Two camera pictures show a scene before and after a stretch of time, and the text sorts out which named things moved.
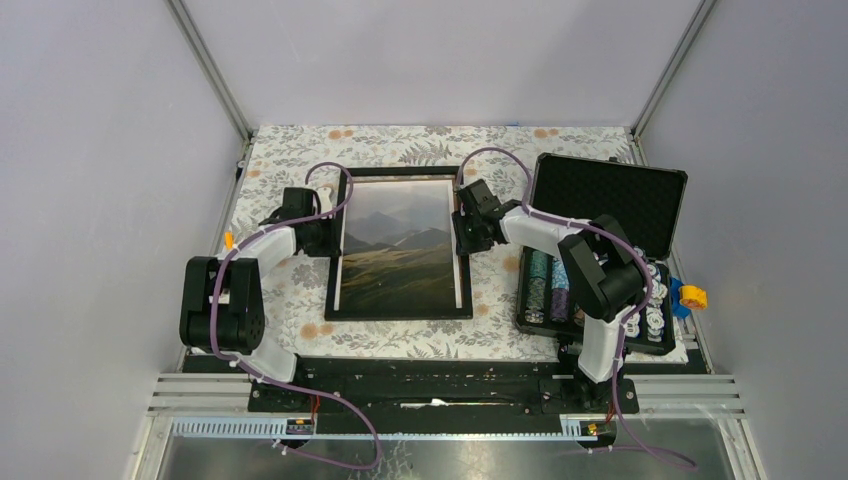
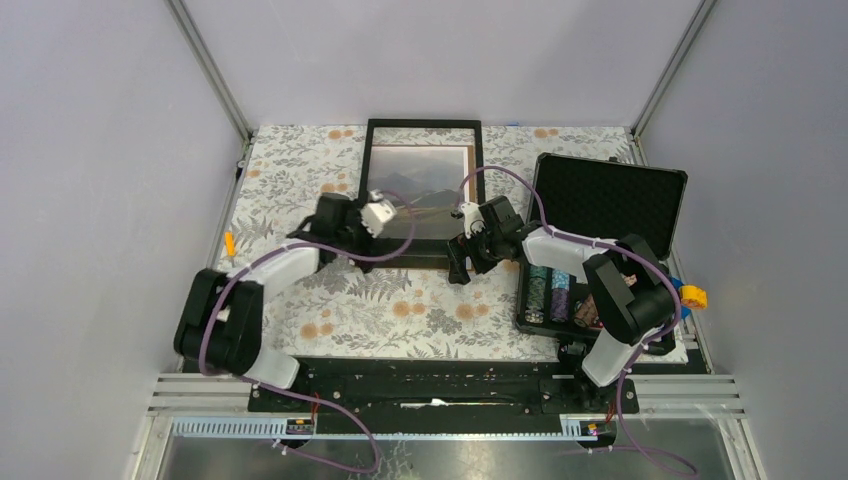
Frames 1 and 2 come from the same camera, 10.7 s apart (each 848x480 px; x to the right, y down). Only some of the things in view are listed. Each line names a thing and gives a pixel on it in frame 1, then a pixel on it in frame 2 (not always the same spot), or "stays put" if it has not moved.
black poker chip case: (642, 203) stays put
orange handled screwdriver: (229, 239) stays put
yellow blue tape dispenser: (686, 298) stays put
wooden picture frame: (333, 299) to (423, 253)
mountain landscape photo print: (398, 247) to (426, 185)
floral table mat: (281, 158) stays put
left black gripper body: (321, 238) to (352, 236)
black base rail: (525, 387) stays put
